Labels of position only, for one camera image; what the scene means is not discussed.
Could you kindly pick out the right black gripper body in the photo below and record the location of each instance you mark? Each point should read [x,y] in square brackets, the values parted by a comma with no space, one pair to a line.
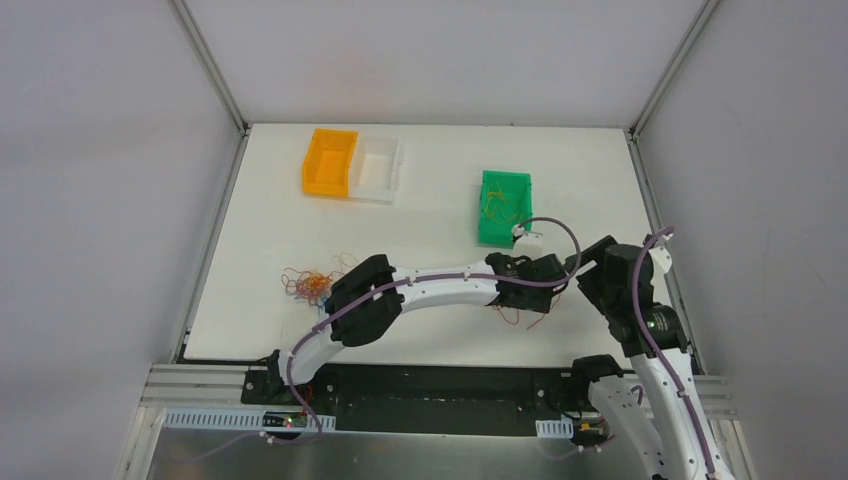
[590,285]

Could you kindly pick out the green plastic bin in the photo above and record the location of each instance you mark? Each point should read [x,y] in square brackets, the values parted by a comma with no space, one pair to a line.
[505,201]

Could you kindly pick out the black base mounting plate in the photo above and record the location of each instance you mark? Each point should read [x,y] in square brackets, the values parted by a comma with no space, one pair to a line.
[488,401]

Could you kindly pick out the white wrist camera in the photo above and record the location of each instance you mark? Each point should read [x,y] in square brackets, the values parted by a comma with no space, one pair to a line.
[527,243]
[658,250]

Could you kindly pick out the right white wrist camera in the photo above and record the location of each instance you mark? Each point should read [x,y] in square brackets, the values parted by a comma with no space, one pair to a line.
[658,250]

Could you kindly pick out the aluminium frame rail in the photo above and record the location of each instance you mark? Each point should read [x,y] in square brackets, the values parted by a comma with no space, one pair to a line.
[203,53]

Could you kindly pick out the white translucent plastic bin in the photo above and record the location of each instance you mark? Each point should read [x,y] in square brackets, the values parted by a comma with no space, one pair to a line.
[375,169]

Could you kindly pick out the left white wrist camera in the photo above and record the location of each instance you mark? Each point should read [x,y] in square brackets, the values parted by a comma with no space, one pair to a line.
[527,243]

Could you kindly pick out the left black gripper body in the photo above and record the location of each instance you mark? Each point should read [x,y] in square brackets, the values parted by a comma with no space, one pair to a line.
[553,274]

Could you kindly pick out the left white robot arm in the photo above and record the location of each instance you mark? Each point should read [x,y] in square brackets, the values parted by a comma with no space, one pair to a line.
[365,302]

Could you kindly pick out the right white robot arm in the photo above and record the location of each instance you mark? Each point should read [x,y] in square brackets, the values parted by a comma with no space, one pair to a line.
[665,426]

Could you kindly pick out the orange plastic bin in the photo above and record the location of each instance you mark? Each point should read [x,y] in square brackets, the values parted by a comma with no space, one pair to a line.
[326,166]

